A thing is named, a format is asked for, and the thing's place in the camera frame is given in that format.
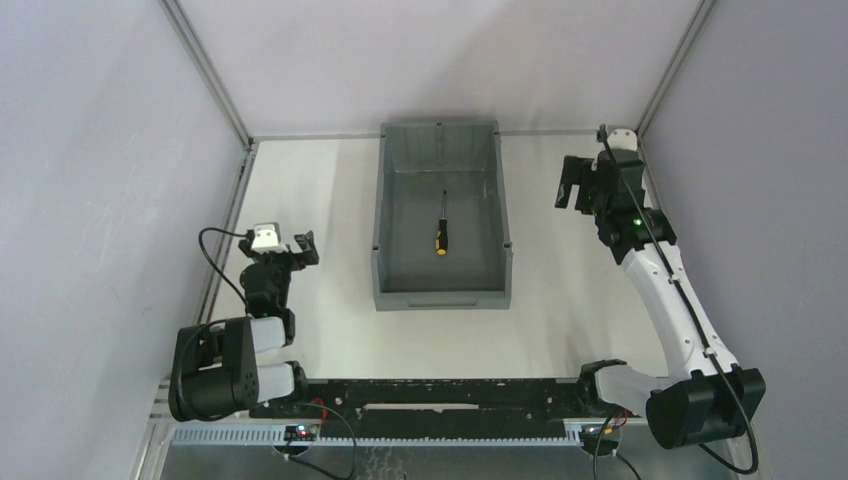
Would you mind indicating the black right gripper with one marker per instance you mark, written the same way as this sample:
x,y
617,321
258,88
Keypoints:
x,y
589,183

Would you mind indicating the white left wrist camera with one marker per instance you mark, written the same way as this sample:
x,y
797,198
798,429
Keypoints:
x,y
265,238

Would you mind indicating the left aluminium frame post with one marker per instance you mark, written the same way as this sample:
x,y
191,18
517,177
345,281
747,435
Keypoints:
x,y
203,63

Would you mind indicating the black yellow handled screwdriver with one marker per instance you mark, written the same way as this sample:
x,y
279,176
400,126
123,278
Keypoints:
x,y
442,238

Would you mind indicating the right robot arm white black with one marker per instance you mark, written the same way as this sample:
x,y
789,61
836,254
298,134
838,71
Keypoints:
x,y
707,395

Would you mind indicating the grey plastic storage bin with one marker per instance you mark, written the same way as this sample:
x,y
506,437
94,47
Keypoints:
x,y
418,160

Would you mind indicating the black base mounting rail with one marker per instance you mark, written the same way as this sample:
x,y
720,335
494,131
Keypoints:
x,y
429,410

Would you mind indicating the right controller board with wires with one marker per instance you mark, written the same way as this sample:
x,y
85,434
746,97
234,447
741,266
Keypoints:
x,y
601,444

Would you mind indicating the right aluminium frame post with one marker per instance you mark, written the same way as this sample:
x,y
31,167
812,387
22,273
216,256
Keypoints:
x,y
683,50

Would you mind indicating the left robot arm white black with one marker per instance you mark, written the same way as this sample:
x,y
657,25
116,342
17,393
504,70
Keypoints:
x,y
216,371

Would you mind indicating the aluminium frame post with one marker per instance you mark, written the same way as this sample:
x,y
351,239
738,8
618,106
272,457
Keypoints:
x,y
203,63
683,50

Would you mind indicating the left controller board with leds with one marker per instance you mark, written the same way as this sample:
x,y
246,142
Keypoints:
x,y
301,433

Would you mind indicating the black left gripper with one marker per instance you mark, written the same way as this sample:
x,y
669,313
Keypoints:
x,y
279,255

